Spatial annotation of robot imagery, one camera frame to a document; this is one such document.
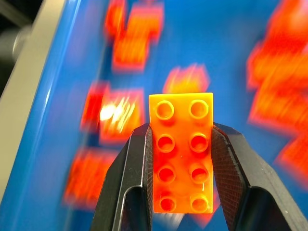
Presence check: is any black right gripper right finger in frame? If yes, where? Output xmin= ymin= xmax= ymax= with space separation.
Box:
xmin=212 ymin=122 xmax=308 ymax=231

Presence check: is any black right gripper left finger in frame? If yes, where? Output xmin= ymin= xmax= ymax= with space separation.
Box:
xmin=90 ymin=122 xmax=155 ymax=231

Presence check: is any orange studded building brick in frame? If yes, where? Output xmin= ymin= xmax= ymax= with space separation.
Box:
xmin=247 ymin=0 xmax=308 ymax=82
xmin=247 ymin=79 xmax=308 ymax=137
xmin=104 ymin=0 xmax=128 ymax=37
xmin=112 ymin=4 xmax=165 ymax=73
xmin=80 ymin=81 xmax=146 ymax=145
xmin=276 ymin=134 xmax=308 ymax=182
xmin=62 ymin=148 xmax=121 ymax=210
xmin=148 ymin=92 xmax=215 ymax=214
xmin=163 ymin=64 xmax=211 ymax=96

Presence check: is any blue plastic bin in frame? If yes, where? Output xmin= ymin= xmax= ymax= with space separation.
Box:
xmin=0 ymin=0 xmax=308 ymax=231

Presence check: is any grey cylindrical object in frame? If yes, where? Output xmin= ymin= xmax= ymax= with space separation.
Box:
xmin=0 ymin=25 xmax=32 ymax=61

